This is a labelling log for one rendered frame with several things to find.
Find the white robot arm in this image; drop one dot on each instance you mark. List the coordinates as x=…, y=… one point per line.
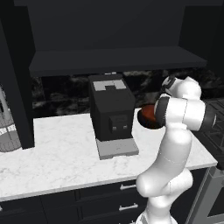
x=175, y=151

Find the dark cabinet door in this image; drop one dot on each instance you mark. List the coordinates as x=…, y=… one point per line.
x=17, y=87

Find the black coffee machine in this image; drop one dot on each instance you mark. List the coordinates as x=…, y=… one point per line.
x=112, y=116

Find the dark drawer front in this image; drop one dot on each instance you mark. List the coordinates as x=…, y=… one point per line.
x=102, y=210
x=99, y=191

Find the dark open wall cabinet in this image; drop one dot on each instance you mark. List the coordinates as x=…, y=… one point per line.
x=116, y=61

